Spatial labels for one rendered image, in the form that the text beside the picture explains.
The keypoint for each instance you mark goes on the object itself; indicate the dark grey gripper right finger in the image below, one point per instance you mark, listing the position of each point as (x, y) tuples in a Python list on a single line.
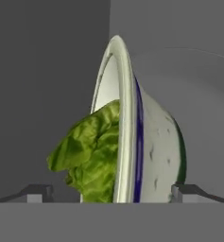
[(189, 193)]

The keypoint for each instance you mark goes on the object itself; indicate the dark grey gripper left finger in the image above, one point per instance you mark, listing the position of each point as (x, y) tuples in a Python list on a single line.
[(37, 192)]

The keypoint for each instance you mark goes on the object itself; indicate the green lettuce leaf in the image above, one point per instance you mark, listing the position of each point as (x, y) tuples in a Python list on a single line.
[(88, 151)]

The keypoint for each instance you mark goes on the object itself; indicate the white bowl with blue rim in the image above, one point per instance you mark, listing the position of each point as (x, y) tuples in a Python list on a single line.
[(148, 141)]

